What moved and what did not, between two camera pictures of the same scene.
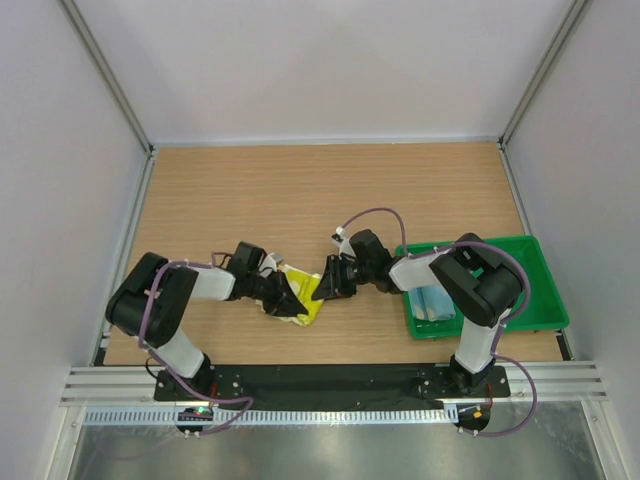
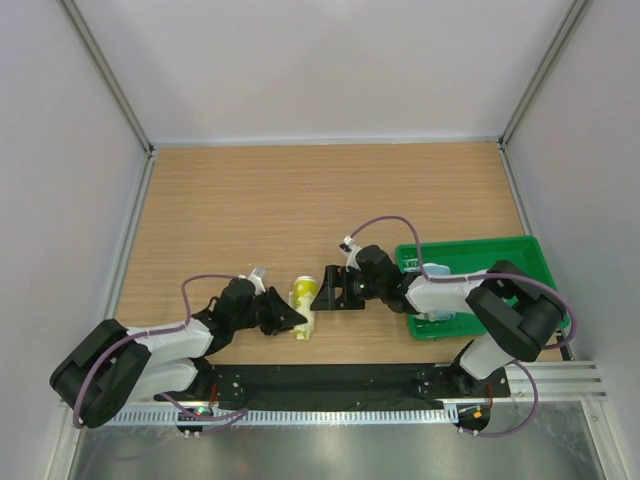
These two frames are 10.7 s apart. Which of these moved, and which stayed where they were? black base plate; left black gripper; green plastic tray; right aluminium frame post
Moved: left black gripper
Stayed: right aluminium frame post; black base plate; green plastic tray
